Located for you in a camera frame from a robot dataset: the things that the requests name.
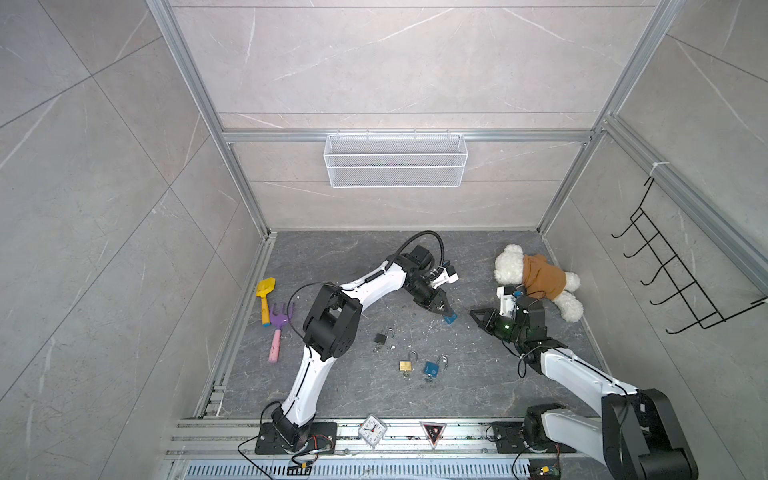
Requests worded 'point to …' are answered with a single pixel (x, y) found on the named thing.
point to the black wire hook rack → (686, 288)
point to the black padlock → (380, 338)
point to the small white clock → (372, 430)
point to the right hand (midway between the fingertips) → (470, 310)
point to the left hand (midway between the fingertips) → (449, 308)
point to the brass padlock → (408, 365)
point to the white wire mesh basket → (397, 160)
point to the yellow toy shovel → (263, 288)
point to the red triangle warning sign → (433, 431)
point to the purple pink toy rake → (278, 320)
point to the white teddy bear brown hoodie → (541, 279)
